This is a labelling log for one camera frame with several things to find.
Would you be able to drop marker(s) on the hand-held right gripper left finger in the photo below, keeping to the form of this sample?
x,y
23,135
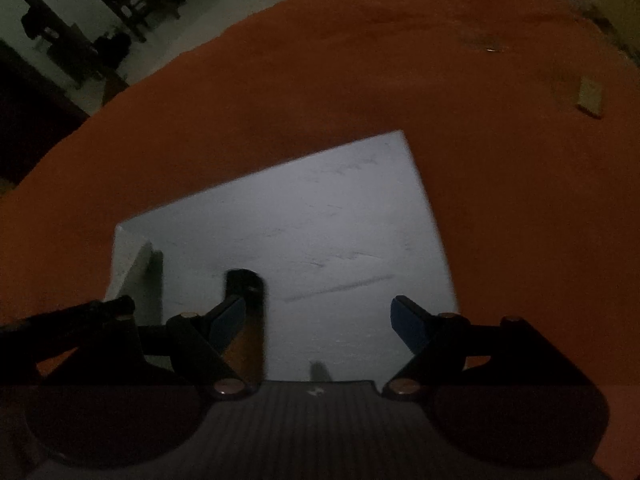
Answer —
x,y
227,317

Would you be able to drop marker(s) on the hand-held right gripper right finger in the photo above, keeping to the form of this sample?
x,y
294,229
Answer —
x,y
407,322

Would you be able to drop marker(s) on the small tan piece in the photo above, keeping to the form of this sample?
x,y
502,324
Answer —
x,y
590,96

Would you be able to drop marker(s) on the orange table cloth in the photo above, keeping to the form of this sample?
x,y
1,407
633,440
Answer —
x,y
350,75

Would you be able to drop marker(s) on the dark wardrobe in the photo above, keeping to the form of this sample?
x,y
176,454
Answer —
x,y
30,120

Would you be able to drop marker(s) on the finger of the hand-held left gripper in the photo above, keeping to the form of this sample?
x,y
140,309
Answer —
x,y
50,327

